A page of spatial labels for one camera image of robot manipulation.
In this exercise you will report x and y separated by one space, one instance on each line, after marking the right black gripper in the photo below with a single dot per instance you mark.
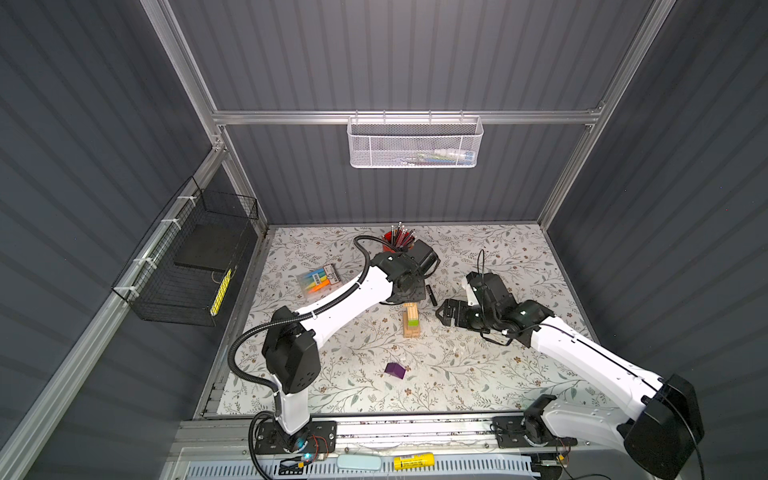
458 318

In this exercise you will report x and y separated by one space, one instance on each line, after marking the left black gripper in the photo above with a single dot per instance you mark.
420 293

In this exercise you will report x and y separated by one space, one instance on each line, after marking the light wood block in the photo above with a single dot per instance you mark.
411 312

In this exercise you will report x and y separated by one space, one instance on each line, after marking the purple block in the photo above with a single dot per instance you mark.
396 370

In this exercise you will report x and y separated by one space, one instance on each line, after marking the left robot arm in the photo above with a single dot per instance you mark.
292 345

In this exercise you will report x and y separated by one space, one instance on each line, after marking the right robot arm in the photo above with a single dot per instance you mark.
656 421

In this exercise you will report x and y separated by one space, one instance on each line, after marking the black marker pen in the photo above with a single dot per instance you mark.
431 295

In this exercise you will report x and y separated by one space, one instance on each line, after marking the pencils in cup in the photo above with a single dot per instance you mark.
403 237

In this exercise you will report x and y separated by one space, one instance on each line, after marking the coloured marker pack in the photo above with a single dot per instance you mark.
319 280

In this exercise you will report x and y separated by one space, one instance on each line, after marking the markers in white basket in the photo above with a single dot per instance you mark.
442 158

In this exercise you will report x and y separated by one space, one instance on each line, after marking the yellow label tube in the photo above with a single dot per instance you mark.
416 461

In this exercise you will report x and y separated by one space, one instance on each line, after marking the light blue oval tag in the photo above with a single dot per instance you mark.
359 462

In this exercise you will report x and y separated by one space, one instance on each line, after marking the yellow marker in basket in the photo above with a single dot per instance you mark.
219 298

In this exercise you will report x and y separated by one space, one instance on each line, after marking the white wire basket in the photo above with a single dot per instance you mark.
379 143

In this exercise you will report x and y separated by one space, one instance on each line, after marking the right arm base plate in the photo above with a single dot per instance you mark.
516 431

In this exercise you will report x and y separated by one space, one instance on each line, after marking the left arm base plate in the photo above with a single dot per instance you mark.
317 437

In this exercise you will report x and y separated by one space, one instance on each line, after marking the black wire basket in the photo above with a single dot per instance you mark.
174 277

